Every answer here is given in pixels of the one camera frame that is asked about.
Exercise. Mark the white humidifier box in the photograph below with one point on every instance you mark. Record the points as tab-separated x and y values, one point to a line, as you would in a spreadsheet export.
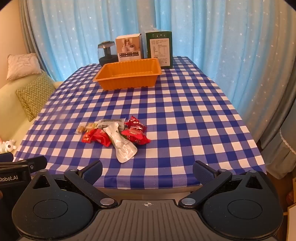
129	47

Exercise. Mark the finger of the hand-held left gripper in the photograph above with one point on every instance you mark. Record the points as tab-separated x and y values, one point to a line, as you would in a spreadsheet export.
38	162

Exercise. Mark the brown caramel candy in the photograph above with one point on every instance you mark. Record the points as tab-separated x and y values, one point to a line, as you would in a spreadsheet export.
80	130

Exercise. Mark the white snack pouch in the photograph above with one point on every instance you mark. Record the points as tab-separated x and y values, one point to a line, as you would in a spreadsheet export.
121	146

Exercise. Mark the dark glass humidifier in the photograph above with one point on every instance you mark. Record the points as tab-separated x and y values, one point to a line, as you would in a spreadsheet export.
106	52

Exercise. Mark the beige wrapped candy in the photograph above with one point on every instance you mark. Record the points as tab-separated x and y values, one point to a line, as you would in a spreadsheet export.
91	126

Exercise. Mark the green carton box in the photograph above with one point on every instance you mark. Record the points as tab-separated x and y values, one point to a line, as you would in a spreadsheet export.
159	48

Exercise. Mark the blue star curtain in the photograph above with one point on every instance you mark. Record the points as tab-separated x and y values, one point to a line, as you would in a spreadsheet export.
208	34

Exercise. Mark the dark green snack packet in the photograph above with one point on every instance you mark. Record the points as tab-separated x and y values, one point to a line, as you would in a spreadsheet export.
111	122

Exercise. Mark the green chevron pillow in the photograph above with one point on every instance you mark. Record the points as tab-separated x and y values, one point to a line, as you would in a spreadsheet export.
34	95

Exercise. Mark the blue white checkered tablecloth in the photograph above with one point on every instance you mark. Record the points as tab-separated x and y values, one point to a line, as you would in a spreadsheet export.
185	115

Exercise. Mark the orange plastic tray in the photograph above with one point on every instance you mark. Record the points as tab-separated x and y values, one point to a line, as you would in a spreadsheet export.
129	74

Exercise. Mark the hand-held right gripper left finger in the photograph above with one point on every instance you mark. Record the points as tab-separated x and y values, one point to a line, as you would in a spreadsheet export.
93	173

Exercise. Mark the red snack packet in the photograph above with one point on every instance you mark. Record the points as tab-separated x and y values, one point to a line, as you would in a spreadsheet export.
136	138
138	129
89	137
131	120
103	138

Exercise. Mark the brown wooden furniture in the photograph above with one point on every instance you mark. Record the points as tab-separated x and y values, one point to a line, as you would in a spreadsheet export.
291	197

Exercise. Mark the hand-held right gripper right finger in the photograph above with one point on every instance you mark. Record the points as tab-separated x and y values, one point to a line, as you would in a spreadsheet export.
203	173

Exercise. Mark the white plush toy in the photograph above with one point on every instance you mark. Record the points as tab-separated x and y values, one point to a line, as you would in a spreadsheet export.
8	146

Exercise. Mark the grey curtain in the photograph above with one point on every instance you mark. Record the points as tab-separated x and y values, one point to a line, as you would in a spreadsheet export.
30	27
277	148

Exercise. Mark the cream sofa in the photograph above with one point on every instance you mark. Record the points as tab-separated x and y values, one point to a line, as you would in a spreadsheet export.
9	111

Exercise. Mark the white pillow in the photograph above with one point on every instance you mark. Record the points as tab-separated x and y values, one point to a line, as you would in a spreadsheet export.
22	66

